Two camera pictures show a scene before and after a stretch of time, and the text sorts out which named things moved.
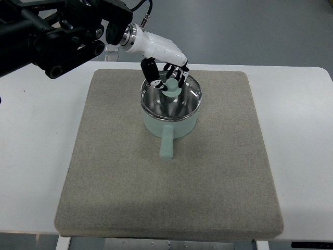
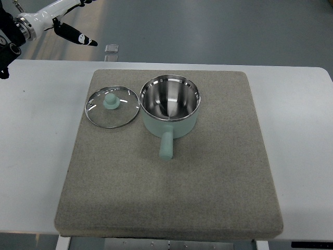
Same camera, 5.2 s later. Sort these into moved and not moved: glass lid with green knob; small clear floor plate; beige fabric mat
Moved: glass lid with green knob
Not moved: small clear floor plate; beige fabric mat
